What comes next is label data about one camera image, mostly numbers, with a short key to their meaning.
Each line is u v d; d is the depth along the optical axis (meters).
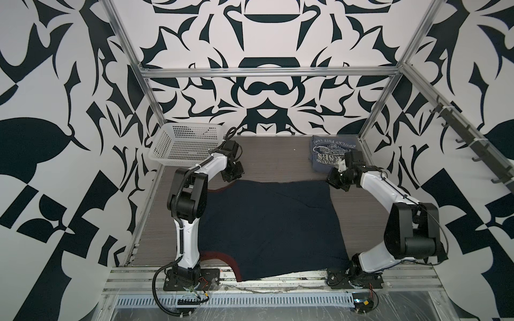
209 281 0.73
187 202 0.54
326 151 1.09
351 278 0.69
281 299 0.71
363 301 0.71
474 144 0.59
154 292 0.68
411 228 0.45
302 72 0.91
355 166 0.66
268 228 0.83
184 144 1.15
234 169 0.88
